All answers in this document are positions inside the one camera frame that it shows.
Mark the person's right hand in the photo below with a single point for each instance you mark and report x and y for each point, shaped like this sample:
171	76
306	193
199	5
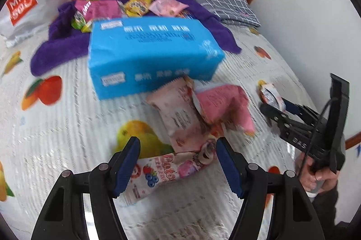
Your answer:
324	178

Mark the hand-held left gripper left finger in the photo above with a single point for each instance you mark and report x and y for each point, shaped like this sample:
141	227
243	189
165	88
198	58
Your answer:
125	166

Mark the fruit printed bed mat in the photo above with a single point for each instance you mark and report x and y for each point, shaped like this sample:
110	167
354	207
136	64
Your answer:
56	133

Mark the light pink round-print snack packet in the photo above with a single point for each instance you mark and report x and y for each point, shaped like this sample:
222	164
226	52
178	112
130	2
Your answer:
167	6

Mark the yellow snack packet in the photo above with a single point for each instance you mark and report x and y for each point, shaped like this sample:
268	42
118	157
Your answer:
139	2

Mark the purple towel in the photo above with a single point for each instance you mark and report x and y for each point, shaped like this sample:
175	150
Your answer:
62	42

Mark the white berry print snack packet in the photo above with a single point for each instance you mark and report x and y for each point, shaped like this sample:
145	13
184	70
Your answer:
163	172

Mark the white pink snack packet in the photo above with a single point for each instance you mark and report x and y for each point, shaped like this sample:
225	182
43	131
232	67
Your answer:
180	113

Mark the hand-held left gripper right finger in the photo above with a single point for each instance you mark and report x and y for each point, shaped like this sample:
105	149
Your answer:
230	168

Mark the small red white snack packet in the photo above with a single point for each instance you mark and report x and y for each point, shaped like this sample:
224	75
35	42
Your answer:
270	95

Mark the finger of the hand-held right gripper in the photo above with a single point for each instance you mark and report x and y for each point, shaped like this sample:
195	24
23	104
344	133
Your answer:
272	114
292	107

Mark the magenta snack packet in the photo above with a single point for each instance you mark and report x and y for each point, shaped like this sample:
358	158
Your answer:
98	9

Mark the person's right forearm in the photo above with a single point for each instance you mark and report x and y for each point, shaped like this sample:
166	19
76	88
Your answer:
327	209

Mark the green snack packet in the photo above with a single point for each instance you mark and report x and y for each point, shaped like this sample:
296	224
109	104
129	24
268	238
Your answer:
80	21

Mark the plain pink snack packet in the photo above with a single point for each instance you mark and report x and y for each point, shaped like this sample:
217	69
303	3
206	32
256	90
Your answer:
225	107

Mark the white plastic shopping bag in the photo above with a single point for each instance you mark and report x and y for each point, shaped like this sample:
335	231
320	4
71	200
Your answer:
24	9

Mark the blue tissue pack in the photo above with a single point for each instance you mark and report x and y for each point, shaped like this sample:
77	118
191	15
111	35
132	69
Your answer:
152	54

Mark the grey checked cloth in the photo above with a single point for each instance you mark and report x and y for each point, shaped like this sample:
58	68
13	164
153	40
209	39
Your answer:
222	0

